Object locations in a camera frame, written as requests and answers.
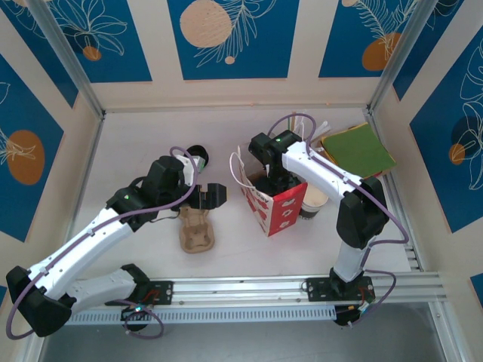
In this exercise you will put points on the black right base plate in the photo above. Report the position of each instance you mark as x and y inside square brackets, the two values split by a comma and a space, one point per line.
[315, 290]

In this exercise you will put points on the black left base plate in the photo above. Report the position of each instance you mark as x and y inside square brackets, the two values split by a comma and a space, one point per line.
[164, 292]

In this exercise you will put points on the aluminium frame post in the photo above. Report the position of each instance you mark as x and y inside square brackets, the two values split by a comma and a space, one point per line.
[400, 56]
[69, 56]

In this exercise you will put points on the black cup lid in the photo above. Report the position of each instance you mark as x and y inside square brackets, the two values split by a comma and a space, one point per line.
[198, 150]

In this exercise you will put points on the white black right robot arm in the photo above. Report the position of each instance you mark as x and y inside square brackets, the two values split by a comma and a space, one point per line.
[320, 169]

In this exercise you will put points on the brown pulp cup carrier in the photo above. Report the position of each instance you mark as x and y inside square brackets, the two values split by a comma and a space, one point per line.
[196, 234]

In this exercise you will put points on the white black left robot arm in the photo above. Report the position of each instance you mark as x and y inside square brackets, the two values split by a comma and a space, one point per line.
[75, 252]

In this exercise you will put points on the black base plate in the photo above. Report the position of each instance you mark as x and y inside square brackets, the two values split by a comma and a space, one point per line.
[164, 292]
[315, 290]

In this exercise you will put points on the wooden stir stick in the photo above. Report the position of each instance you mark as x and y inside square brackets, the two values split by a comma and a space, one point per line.
[293, 121]

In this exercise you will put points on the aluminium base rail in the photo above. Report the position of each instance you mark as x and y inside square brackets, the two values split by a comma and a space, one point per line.
[234, 290]

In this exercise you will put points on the red white paper gift bag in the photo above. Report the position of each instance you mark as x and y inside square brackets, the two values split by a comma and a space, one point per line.
[285, 215]

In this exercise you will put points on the paper coffee cup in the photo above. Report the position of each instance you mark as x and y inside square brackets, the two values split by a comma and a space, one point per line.
[315, 201]

